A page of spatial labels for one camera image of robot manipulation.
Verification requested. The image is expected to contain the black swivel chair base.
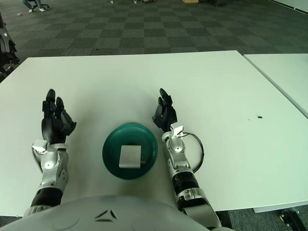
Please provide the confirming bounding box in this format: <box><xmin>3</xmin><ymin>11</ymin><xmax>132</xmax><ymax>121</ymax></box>
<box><xmin>28</xmin><ymin>0</ymin><xmax>50</xmax><ymax>8</ymax></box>

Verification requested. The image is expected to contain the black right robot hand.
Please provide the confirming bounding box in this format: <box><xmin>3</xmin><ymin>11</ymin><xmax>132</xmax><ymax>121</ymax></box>
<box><xmin>151</xmin><ymin>88</ymin><xmax>178</xmax><ymax>133</ymax></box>

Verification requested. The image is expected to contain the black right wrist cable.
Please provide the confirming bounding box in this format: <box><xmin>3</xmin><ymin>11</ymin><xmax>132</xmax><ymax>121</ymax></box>
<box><xmin>181</xmin><ymin>132</ymin><xmax>205</xmax><ymax>173</ymax></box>

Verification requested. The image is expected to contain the grey robot torso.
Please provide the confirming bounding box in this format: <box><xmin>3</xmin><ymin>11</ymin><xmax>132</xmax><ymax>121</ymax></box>
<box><xmin>0</xmin><ymin>194</ymin><xmax>238</xmax><ymax>231</ymax></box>

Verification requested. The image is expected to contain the white rectangular table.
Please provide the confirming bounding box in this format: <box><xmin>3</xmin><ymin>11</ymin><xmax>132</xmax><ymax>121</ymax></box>
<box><xmin>243</xmin><ymin>53</ymin><xmax>308</xmax><ymax>116</ymax></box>

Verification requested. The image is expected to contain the black table foot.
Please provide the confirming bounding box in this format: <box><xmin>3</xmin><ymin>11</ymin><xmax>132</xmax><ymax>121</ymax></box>
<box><xmin>279</xmin><ymin>208</ymin><xmax>301</xmax><ymax>228</ymax></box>

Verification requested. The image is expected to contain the green round plate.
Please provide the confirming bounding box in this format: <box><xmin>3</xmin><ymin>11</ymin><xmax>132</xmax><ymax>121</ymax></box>
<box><xmin>102</xmin><ymin>122</ymin><xmax>159</xmax><ymax>181</ymax></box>

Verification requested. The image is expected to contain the white charger block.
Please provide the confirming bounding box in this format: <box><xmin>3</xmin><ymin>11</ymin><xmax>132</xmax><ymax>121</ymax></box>
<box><xmin>118</xmin><ymin>144</ymin><xmax>146</xmax><ymax>168</ymax></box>

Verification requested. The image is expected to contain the seated person in jeans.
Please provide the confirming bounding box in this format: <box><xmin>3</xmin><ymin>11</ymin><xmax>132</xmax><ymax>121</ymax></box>
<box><xmin>21</xmin><ymin>0</ymin><xmax>46</xmax><ymax>13</ymax></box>

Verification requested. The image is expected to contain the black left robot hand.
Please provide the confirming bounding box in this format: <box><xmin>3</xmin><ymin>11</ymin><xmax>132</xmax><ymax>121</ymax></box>
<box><xmin>41</xmin><ymin>89</ymin><xmax>77</xmax><ymax>145</ymax></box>

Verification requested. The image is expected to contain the black office chair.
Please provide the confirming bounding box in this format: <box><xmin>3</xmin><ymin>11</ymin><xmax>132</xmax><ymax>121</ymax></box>
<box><xmin>0</xmin><ymin>12</ymin><xmax>19</xmax><ymax>77</ymax></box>

